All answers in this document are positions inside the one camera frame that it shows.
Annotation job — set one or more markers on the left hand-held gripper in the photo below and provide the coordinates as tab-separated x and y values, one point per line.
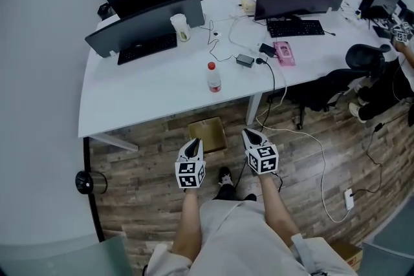
189	176

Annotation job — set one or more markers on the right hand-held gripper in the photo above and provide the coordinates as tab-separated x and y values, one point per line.
263	160

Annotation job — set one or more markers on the brown cardboard box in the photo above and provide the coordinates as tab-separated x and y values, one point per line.
208	135

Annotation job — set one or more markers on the plastic bottle with red cap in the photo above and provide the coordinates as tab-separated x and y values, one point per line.
214	79

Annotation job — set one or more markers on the person's right forearm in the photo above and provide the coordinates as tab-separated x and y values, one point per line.
278	213

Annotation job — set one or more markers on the person's left forearm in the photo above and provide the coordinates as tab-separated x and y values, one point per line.
187	223

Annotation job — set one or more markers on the another person's forearm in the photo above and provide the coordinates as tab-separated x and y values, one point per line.
408	56

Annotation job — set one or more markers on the black lace-up shoe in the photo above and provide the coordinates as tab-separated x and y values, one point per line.
225	176
250	197

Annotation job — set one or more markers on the person's black trousers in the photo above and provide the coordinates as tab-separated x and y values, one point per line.
226	194

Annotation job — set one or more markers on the white table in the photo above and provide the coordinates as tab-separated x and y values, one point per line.
155	90

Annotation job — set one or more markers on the black power adapter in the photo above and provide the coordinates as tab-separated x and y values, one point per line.
266	49
244	60

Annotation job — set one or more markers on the black mesh office chair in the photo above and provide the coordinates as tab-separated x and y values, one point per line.
326	87

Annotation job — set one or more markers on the pink wet wipes pack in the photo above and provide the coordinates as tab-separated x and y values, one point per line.
284	54

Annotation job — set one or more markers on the person's white shirt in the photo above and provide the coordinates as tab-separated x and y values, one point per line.
246	236

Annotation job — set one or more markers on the white floor power strip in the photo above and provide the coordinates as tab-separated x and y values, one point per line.
349	200

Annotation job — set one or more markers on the black keyboard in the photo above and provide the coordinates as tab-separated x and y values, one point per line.
294	28
147	48

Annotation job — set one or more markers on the clear plastic cup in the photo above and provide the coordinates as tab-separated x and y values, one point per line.
180	27

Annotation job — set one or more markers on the left black monitor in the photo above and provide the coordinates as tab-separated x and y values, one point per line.
142	26

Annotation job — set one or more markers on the small cream object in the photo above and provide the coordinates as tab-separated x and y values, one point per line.
248	6

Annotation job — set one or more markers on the flat cardboard carton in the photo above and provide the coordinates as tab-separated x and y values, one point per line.
347	255

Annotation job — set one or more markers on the gray desk divider panel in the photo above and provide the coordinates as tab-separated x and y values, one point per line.
338	0

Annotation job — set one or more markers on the frosted glass panel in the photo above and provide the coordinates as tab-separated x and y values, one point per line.
64	258

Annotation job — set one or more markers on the black laptop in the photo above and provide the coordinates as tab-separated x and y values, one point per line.
381	4

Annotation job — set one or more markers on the black frame strip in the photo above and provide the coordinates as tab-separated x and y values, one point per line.
93	210

